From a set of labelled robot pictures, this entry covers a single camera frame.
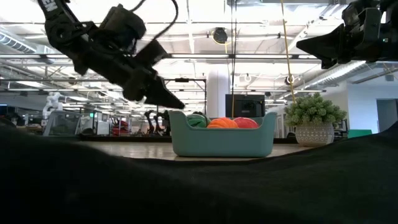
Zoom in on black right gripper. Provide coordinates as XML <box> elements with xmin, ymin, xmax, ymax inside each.
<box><xmin>295</xmin><ymin>0</ymin><xmax>386</xmax><ymax>70</ymax></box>

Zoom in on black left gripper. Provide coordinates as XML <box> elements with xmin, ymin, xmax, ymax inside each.
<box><xmin>73</xmin><ymin>39</ymin><xmax>186</xmax><ymax>110</ymax></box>

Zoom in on green striped toy watermelon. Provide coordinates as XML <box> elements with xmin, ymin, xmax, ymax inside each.
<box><xmin>186</xmin><ymin>113</ymin><xmax>210</xmax><ymax>128</ymax></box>

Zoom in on orange toy pumpkin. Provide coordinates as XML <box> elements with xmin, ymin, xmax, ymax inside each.
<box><xmin>206</xmin><ymin>117</ymin><xmax>239</xmax><ymax>129</ymax></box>

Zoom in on red toy tomato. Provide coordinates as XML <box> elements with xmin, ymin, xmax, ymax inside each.
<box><xmin>233</xmin><ymin>116</ymin><xmax>259</xmax><ymax>129</ymax></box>

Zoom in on teal plastic tupperware container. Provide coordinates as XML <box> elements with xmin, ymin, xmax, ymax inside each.
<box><xmin>169</xmin><ymin>110</ymin><xmax>277</xmax><ymax>158</ymax></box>

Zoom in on black background robot arms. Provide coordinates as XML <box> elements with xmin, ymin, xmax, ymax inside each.
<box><xmin>144</xmin><ymin>110</ymin><xmax>171</xmax><ymax>136</ymax></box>

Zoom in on red background machine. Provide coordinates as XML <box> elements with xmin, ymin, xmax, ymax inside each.
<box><xmin>110</xmin><ymin>117</ymin><xmax>131</xmax><ymax>136</ymax></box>

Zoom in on green plant in patterned pot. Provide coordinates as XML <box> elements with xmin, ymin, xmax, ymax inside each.
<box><xmin>284</xmin><ymin>92</ymin><xmax>348</xmax><ymax>147</ymax></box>

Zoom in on grey door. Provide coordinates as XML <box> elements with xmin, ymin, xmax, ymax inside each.
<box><xmin>376</xmin><ymin>98</ymin><xmax>398</xmax><ymax>133</ymax></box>

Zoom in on green background box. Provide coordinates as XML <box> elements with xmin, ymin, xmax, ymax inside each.
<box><xmin>347</xmin><ymin>129</ymin><xmax>373</xmax><ymax>139</ymax></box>

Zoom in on black folded cloth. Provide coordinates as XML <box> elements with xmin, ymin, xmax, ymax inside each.
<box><xmin>0</xmin><ymin>119</ymin><xmax>398</xmax><ymax>224</ymax></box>

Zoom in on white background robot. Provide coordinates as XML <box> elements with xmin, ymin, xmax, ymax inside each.
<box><xmin>42</xmin><ymin>91</ymin><xmax>65</xmax><ymax>121</ymax></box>

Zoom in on silver ceiling duct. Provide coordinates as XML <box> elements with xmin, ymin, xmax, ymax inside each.
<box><xmin>304</xmin><ymin>60</ymin><xmax>398</xmax><ymax>91</ymax></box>

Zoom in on black background gantry frame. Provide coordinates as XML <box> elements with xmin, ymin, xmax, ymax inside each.
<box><xmin>163</xmin><ymin>78</ymin><xmax>208</xmax><ymax>114</ymax></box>

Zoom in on yellow hanging cable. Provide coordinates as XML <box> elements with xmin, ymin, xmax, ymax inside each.
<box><xmin>279</xmin><ymin>0</ymin><xmax>297</xmax><ymax>104</ymax></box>

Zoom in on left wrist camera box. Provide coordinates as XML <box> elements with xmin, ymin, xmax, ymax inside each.
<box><xmin>99</xmin><ymin>3</ymin><xmax>147</xmax><ymax>47</ymax></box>

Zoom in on black hanging cable with coil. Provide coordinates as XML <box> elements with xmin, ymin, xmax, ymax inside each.
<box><xmin>230</xmin><ymin>0</ymin><xmax>236</xmax><ymax>118</ymax></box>

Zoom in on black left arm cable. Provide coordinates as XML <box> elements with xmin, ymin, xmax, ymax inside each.
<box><xmin>130</xmin><ymin>0</ymin><xmax>180</xmax><ymax>41</ymax></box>

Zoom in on black ceiling cable reel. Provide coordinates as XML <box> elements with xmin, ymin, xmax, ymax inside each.
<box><xmin>212</xmin><ymin>27</ymin><xmax>229</xmax><ymax>45</ymax></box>

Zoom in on grey background enclosure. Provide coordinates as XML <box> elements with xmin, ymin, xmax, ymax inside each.
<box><xmin>42</xmin><ymin>110</ymin><xmax>82</xmax><ymax>137</ymax></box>

